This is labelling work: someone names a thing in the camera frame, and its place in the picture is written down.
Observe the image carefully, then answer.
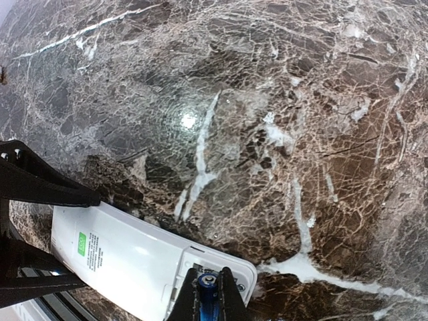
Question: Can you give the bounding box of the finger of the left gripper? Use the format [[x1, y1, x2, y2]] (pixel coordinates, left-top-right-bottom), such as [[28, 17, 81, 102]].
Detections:
[[1, 239, 86, 298], [1, 140, 101, 207]]

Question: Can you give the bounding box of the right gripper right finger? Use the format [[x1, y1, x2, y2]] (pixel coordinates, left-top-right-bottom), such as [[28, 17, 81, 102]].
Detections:
[[217, 267, 251, 321]]

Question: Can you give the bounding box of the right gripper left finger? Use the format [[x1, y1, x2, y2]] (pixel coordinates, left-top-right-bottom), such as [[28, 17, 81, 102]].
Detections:
[[166, 267, 200, 321]]

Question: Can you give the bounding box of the blue battery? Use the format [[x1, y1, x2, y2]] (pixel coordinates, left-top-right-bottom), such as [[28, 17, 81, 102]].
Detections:
[[197, 273, 219, 321]]

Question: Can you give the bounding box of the white remote control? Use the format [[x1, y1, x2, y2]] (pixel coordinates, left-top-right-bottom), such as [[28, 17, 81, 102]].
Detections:
[[51, 203, 257, 320]]

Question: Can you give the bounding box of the black front table rail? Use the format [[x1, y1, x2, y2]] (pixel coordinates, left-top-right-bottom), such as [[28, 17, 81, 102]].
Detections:
[[12, 292, 97, 321]]

